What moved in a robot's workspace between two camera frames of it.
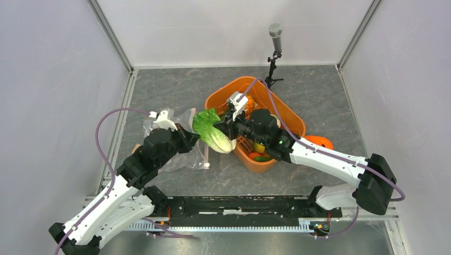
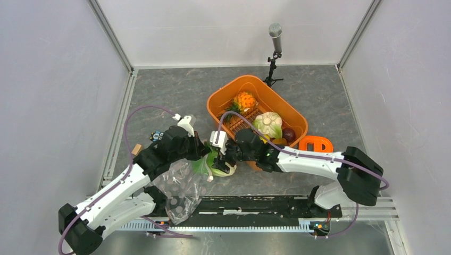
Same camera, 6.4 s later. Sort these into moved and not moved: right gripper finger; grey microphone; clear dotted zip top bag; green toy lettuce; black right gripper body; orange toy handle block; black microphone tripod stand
Moved: right gripper finger; clear dotted zip top bag; green toy lettuce; black right gripper body
Not moved: grey microphone; orange toy handle block; black microphone tripod stand
